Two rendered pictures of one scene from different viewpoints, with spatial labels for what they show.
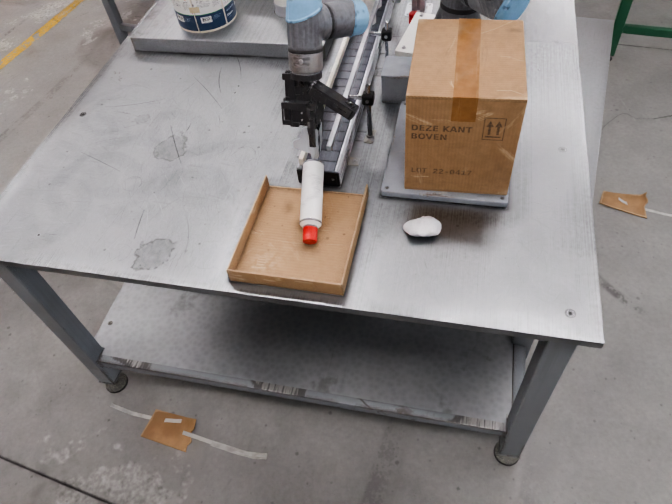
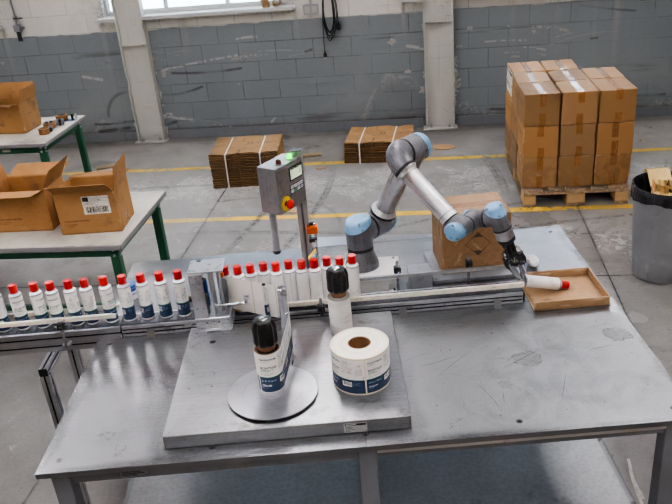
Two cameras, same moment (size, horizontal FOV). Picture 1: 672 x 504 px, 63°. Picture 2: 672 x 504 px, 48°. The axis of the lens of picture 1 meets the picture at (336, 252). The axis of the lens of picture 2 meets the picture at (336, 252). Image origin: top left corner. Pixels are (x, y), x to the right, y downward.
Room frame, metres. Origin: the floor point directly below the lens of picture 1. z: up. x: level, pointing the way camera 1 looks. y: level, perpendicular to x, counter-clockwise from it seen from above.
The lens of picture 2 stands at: (2.57, 2.38, 2.42)
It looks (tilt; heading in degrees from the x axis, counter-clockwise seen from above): 26 degrees down; 252
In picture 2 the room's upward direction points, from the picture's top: 5 degrees counter-clockwise
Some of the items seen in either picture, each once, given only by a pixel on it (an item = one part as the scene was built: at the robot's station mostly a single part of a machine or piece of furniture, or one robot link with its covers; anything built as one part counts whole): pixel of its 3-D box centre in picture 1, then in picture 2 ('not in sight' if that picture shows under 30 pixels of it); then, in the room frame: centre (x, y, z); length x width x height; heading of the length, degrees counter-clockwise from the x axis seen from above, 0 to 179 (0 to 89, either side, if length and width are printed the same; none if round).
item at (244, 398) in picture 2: not in sight; (273, 392); (2.15, 0.27, 0.89); 0.31 x 0.31 x 0.01
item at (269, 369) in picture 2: not in sight; (267, 355); (2.15, 0.27, 1.04); 0.09 x 0.09 x 0.29
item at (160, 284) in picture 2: not in sight; (162, 294); (2.40, -0.44, 0.98); 0.05 x 0.05 x 0.20
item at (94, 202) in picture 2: not in sight; (93, 192); (2.58, -1.91, 0.97); 0.51 x 0.39 x 0.37; 69
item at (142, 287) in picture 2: not in sight; (144, 296); (2.47, -0.47, 0.98); 0.05 x 0.05 x 0.20
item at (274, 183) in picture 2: not in sight; (282, 184); (1.87, -0.36, 1.38); 0.17 x 0.10 x 0.19; 37
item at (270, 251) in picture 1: (301, 230); (562, 288); (0.85, 0.07, 0.85); 0.30 x 0.26 x 0.04; 162
